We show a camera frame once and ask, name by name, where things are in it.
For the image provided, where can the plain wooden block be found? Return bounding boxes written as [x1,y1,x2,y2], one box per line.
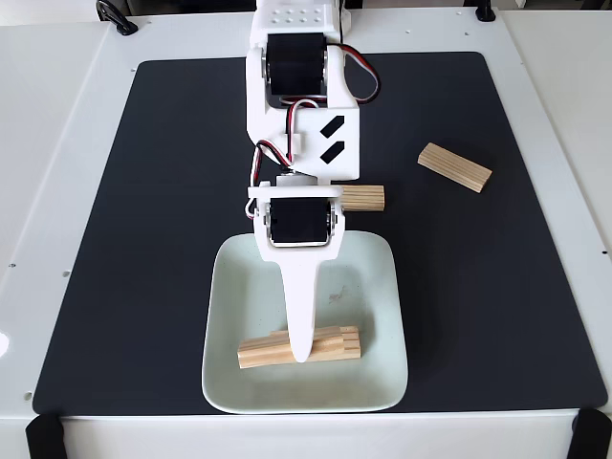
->
[339,185,386,212]
[237,330,348,371]
[416,142,493,195]

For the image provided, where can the grooved wooden block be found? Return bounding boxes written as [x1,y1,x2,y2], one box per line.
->
[270,325,361,361]

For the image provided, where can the pale green square plate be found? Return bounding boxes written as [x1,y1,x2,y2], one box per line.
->
[200,230,410,415]

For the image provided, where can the black rubber mat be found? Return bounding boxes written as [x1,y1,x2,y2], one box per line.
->
[32,51,608,416]

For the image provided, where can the red black white servo cable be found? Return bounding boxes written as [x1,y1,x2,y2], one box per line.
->
[244,98,331,219]
[329,43,383,105]

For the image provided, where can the black corner bracket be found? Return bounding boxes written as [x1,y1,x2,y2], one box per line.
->
[24,413,66,459]
[568,408,612,459]

